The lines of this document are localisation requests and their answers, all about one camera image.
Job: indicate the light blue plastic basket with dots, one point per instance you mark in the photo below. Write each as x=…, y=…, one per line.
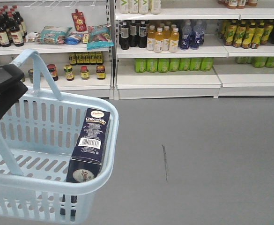
x=37, y=137

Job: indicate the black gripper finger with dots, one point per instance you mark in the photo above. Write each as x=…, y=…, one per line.
x=11, y=95
x=9, y=74

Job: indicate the dark blue cookie box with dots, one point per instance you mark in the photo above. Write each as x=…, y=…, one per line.
x=86, y=161

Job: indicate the white supermarket shelf unit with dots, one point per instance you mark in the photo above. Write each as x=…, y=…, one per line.
x=134, y=49

